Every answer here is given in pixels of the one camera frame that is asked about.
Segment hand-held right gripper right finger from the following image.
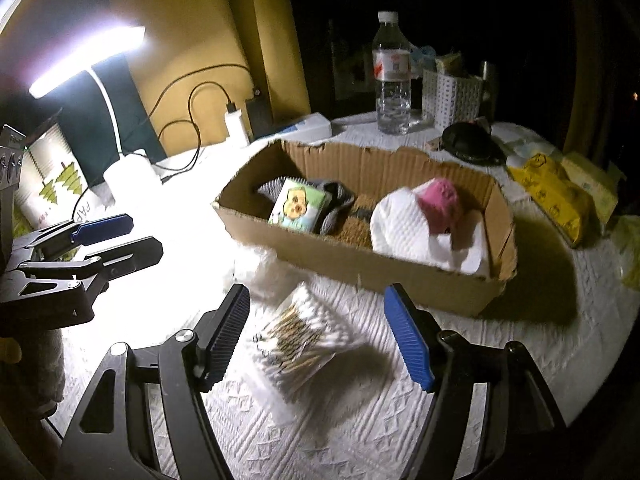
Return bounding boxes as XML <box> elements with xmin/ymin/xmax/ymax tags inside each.
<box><xmin>383</xmin><ymin>282</ymin><xmax>568</xmax><ymax>480</ymax></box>

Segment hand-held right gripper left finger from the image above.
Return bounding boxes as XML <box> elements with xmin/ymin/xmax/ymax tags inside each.
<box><xmin>57</xmin><ymin>282</ymin><xmax>252</xmax><ymax>480</ymax></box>

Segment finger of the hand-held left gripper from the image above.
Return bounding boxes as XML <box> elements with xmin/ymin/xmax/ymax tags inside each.
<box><xmin>12</xmin><ymin>213</ymin><xmax>135</xmax><ymax>261</ymax></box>
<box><xmin>0</xmin><ymin>237</ymin><xmax>165</xmax><ymax>331</ymax></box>

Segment brown cardboard box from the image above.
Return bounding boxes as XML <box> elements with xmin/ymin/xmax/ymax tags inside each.
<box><xmin>211</xmin><ymin>139</ymin><xmax>518</xmax><ymax>318</ymax></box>

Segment cotton swab bag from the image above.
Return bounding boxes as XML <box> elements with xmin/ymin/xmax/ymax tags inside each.
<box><xmin>250</xmin><ymin>282</ymin><xmax>371</xmax><ymax>403</ymax></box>

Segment white cloth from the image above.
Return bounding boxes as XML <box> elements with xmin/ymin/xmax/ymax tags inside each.
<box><xmin>370</xmin><ymin>186</ymin><xmax>491</xmax><ymax>277</ymax></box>

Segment pink plush toy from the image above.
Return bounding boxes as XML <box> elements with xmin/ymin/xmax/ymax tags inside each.
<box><xmin>416</xmin><ymin>177</ymin><xmax>463</xmax><ymax>236</ymax></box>

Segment small tissue pack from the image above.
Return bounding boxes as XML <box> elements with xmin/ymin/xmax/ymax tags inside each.
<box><xmin>267</xmin><ymin>176</ymin><xmax>331</xmax><ymax>233</ymax></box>

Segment grey knit gloves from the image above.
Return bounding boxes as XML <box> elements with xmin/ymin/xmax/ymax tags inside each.
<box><xmin>257</xmin><ymin>176</ymin><xmax>357</xmax><ymax>237</ymax></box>

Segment white soft packet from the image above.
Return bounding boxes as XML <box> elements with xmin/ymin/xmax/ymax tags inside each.
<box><xmin>492</xmin><ymin>122</ymin><xmax>566</xmax><ymax>161</ymax></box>

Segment white cotton wad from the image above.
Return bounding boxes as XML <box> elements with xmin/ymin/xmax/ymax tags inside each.
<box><xmin>234</xmin><ymin>245</ymin><xmax>288</xmax><ymax>301</ymax></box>

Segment white desk lamp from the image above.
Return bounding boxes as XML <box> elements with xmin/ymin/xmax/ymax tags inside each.
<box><xmin>27</xmin><ymin>25</ymin><xmax>166</xmax><ymax>206</ymax></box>

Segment white charger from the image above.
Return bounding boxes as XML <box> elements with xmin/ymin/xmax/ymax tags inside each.
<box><xmin>223</xmin><ymin>102</ymin><xmax>251</xmax><ymax>148</ymax></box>

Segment black power adapter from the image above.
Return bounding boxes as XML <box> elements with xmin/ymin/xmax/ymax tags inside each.
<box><xmin>245</xmin><ymin>89</ymin><xmax>273</xmax><ymax>141</ymax></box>

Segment yellow wipes packet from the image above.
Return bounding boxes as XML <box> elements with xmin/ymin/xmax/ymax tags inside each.
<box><xmin>507</xmin><ymin>152</ymin><xmax>596</xmax><ymax>248</ymax></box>

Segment black round lid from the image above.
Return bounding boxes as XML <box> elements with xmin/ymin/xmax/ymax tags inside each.
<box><xmin>441</xmin><ymin>121</ymin><xmax>506</xmax><ymax>166</ymax></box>

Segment white and blue tissue box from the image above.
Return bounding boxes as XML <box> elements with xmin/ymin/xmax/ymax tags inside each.
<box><xmin>252</xmin><ymin>112</ymin><xmax>333</xmax><ymax>143</ymax></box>

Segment crinkled clear plastic bag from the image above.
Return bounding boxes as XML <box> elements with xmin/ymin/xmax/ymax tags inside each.
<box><xmin>612</xmin><ymin>215</ymin><xmax>640</xmax><ymax>286</ymax></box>

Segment pale yellow sponge block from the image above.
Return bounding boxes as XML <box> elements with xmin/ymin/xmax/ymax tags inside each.
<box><xmin>560</xmin><ymin>152</ymin><xmax>621</xmax><ymax>231</ymax></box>

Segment white perforated basket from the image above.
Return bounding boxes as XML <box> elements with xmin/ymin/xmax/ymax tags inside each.
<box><xmin>421</xmin><ymin>67</ymin><xmax>485</xmax><ymax>131</ymax></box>

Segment clear water bottle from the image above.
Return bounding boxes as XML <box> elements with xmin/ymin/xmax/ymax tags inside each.
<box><xmin>372</xmin><ymin>10</ymin><xmax>413</xmax><ymax>136</ymax></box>

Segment metal flask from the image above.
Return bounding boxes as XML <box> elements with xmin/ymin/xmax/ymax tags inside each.
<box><xmin>479</xmin><ymin>60</ymin><xmax>498</xmax><ymax>121</ymax></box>

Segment pale blue packet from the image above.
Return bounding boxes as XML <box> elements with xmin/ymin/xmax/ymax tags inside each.
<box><xmin>410</xmin><ymin>45</ymin><xmax>436</xmax><ymax>71</ymax></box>

